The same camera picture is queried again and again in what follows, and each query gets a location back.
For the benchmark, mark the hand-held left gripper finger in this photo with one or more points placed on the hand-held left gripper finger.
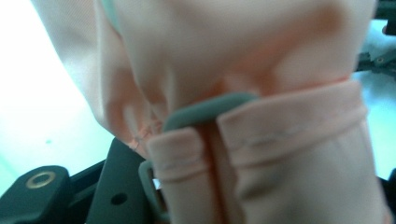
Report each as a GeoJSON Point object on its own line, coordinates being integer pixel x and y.
{"type": "Point", "coordinates": [121, 177]}

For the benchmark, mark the pink glove with red label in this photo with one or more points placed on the pink glove with red label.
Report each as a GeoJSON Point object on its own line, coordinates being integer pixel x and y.
{"type": "Point", "coordinates": [218, 46]}

